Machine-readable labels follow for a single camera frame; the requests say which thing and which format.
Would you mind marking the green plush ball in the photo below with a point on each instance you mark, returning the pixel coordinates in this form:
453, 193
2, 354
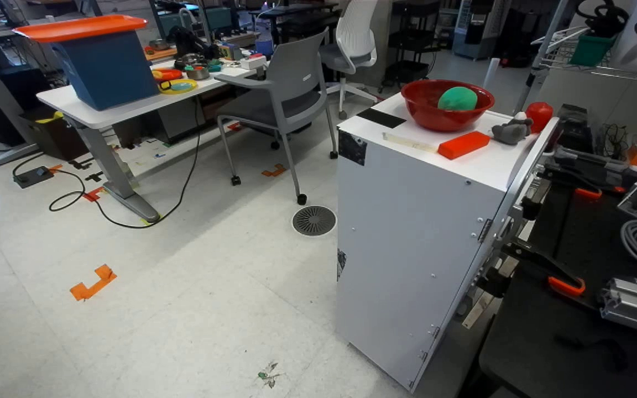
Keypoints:
455, 100

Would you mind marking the grey plush animal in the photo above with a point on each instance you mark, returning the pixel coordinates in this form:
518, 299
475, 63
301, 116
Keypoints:
511, 134

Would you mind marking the round grey floor drain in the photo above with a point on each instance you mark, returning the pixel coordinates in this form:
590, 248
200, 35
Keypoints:
314, 220

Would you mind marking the small orange floor tape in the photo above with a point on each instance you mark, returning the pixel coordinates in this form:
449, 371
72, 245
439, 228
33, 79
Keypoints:
94, 196
275, 172

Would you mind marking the black tape patch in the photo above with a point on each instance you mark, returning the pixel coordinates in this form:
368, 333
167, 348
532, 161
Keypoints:
381, 119
351, 146

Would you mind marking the white cabinet box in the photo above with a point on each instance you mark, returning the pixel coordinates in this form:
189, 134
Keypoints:
407, 245

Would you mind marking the grey office chair on casters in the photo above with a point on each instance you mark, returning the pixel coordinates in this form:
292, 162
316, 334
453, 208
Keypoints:
297, 73

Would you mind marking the red plastic bowl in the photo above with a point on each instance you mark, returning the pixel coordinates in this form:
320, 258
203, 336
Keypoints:
424, 111

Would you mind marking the orange rectangular block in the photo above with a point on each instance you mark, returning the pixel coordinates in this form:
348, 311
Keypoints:
464, 144

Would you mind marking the white office chair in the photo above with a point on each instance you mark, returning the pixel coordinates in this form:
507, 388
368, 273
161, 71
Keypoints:
354, 36

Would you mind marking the colourful desk clutter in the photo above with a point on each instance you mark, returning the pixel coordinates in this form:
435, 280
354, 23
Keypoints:
178, 73

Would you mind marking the white desk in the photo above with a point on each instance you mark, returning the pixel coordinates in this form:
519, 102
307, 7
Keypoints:
98, 111

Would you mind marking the blue bin with red lid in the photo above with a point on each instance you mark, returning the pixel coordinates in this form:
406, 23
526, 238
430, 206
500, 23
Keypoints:
98, 73

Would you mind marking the black power adapter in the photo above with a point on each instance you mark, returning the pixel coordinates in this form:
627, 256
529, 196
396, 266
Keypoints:
33, 178

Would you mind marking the green box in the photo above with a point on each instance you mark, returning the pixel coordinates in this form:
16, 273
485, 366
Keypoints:
594, 50

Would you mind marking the bracket shaped orange floor tape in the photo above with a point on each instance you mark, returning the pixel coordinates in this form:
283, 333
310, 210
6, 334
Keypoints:
82, 290

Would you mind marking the silver aluminium rail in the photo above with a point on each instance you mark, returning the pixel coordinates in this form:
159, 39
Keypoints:
636, 302

